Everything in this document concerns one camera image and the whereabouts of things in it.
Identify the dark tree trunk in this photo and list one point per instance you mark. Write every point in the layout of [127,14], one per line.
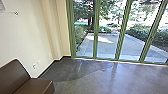
[90,16]

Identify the white wall outlet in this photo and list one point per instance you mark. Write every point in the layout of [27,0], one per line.
[36,64]

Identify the pink dark wall poster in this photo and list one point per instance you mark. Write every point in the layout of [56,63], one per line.
[1,5]

